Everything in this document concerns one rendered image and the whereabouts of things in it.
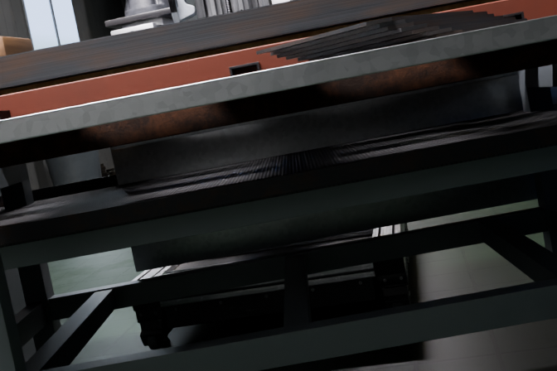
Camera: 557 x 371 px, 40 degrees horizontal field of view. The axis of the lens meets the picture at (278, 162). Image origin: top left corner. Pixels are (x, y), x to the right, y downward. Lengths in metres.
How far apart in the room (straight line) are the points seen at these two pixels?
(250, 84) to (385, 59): 0.18
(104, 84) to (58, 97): 0.08
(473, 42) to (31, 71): 0.76
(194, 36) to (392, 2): 0.35
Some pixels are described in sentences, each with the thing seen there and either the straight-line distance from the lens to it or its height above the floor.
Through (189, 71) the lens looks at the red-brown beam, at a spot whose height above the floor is 0.78.
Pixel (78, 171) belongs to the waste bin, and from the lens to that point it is 7.64.
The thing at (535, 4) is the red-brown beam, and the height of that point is 0.78.
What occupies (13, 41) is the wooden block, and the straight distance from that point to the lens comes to 1.59.
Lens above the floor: 0.71
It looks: 5 degrees down
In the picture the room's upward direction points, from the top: 11 degrees counter-clockwise
